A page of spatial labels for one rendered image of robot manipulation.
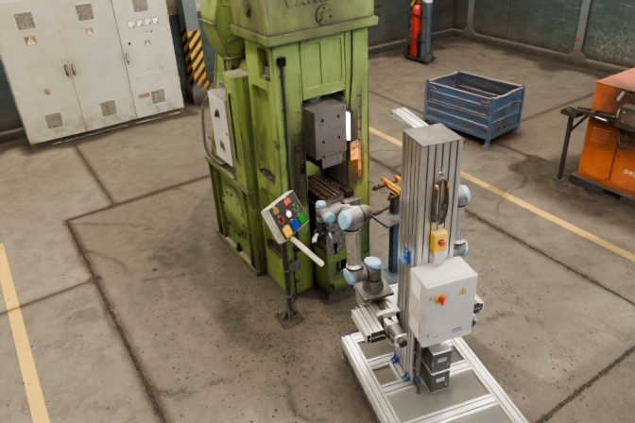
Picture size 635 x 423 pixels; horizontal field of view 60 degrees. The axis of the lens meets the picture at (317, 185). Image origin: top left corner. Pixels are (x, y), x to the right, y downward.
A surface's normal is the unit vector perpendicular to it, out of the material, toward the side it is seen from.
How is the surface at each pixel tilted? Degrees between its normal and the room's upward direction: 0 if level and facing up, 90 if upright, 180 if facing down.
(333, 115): 90
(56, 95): 90
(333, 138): 90
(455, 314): 90
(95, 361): 0
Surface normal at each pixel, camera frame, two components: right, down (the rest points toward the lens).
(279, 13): 0.55, 0.38
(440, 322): 0.31, 0.47
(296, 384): -0.04, -0.87
